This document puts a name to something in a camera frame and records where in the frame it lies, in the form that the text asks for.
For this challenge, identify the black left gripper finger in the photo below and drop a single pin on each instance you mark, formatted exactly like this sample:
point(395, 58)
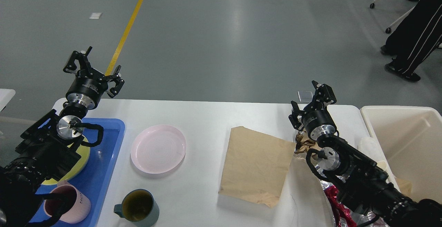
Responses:
point(78, 64)
point(114, 83)

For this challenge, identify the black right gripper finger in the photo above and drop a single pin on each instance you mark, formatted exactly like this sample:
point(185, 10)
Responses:
point(323, 96)
point(296, 113)

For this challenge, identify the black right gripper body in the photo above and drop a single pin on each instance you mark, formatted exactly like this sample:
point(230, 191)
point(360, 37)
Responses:
point(318, 123)

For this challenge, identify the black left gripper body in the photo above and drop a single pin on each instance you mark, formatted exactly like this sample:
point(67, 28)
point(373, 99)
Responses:
point(85, 93)

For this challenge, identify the pink plate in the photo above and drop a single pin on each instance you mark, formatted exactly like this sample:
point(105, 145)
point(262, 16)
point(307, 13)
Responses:
point(158, 149)

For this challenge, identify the dark green mug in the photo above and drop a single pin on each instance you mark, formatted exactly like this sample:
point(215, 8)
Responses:
point(139, 208)

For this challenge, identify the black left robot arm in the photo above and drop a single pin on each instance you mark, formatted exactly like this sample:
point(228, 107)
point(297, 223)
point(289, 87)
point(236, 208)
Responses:
point(49, 148)

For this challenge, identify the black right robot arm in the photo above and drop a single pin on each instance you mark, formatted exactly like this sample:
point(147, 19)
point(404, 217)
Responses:
point(362, 185)

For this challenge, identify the grey floor plate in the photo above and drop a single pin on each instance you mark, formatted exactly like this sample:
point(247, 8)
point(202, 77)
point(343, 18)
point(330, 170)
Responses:
point(305, 96)

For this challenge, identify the crumpled brown paper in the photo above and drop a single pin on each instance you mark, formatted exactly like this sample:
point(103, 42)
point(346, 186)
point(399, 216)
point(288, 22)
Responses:
point(304, 143)

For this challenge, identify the yellow plate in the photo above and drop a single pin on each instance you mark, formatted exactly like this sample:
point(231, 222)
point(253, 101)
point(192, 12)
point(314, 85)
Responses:
point(84, 152)

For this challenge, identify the brown paper bag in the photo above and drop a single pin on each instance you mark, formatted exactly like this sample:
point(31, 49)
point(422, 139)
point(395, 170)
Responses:
point(255, 166)

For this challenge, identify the white side table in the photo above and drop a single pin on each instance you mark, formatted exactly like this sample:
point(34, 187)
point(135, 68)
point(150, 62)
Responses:
point(6, 96)

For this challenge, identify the blue plastic tray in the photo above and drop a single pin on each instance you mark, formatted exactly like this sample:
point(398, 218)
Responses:
point(93, 180)

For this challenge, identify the white plastic bin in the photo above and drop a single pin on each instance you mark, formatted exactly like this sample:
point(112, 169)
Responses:
point(407, 142)

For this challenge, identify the red foil wrapper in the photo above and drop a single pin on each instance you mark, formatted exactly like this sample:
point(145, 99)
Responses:
point(339, 210)

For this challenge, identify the person in black trousers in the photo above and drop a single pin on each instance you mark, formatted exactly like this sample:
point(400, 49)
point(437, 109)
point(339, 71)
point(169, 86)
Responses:
point(414, 39)

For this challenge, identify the pink mug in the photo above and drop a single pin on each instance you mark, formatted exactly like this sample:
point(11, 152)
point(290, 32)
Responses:
point(78, 205)

